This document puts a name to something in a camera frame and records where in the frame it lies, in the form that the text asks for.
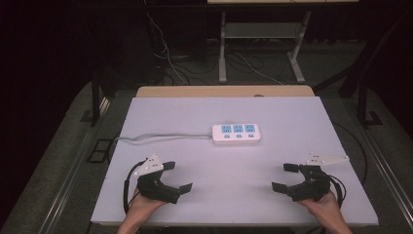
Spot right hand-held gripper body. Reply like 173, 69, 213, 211
286, 151, 351, 203

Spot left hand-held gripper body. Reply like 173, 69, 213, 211
133, 154, 181, 205

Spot person's left hand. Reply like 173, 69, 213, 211
127, 187, 168, 218

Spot person's right hand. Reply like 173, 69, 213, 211
297, 190, 341, 219

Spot white power strip blue sockets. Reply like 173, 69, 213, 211
211, 123, 262, 146

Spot wooden table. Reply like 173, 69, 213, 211
135, 85, 316, 98

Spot black stand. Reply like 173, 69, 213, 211
313, 9, 413, 130
80, 69, 113, 129

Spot grey metal stand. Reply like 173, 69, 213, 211
218, 10, 312, 85

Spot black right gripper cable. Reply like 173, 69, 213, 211
326, 175, 348, 209

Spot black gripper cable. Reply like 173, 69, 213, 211
326, 175, 348, 209
122, 158, 149, 215

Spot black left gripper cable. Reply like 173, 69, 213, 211
122, 158, 149, 215

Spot grey power strip cable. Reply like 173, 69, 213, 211
114, 132, 214, 144

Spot black floor cable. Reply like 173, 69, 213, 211
330, 120, 369, 187

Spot black floor frame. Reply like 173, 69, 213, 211
86, 137, 114, 164

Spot metal floor rail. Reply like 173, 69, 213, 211
346, 97, 413, 228
38, 97, 112, 234

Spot white floor cable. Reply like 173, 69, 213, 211
145, 12, 183, 86
233, 51, 284, 87

